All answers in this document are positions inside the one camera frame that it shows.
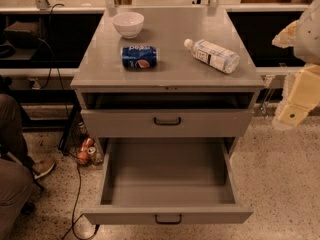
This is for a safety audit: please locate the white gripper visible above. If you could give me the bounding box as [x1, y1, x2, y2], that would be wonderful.
[272, 0, 320, 131]

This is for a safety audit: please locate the clear plastic water bottle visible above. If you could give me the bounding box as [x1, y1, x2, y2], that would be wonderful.
[184, 39, 240, 74]

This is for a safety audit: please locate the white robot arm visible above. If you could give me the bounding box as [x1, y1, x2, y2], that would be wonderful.
[272, 0, 320, 131]

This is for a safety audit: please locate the grey metal drawer cabinet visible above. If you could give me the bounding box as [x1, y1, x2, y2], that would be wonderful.
[71, 7, 263, 152]

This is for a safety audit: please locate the open grey lower drawer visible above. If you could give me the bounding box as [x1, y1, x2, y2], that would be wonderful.
[84, 138, 253, 225]

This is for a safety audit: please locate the closed grey upper drawer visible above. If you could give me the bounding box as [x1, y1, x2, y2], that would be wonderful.
[81, 109, 253, 138]

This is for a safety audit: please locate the blue pepsi can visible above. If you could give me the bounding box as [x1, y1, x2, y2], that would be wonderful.
[121, 45, 158, 69]

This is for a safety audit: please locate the white ceramic bowl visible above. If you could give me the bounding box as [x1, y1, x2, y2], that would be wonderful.
[112, 12, 144, 39]

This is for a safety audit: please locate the silver soda can on floor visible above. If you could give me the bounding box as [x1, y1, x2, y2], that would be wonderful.
[87, 146, 97, 164]

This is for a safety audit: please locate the red soda can on floor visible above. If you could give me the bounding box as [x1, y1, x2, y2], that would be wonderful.
[80, 137, 95, 152]

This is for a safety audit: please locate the orange soda can on floor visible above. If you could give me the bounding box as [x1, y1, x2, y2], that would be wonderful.
[77, 151, 90, 166]

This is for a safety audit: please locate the brown shoe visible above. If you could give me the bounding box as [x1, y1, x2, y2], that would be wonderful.
[32, 157, 56, 179]

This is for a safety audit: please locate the person leg in brown trousers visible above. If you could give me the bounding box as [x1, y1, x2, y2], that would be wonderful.
[0, 94, 33, 240]

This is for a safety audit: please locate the black drawer handle upper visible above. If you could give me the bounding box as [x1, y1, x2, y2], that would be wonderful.
[153, 117, 182, 126]

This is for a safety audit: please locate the black drawer handle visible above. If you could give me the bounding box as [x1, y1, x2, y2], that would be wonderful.
[153, 117, 182, 126]
[154, 214, 182, 225]

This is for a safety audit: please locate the black drawer handle lower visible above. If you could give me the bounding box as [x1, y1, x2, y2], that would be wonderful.
[154, 214, 182, 225]

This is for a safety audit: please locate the black cable on floor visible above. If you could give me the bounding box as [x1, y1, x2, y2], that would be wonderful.
[39, 3, 101, 240]

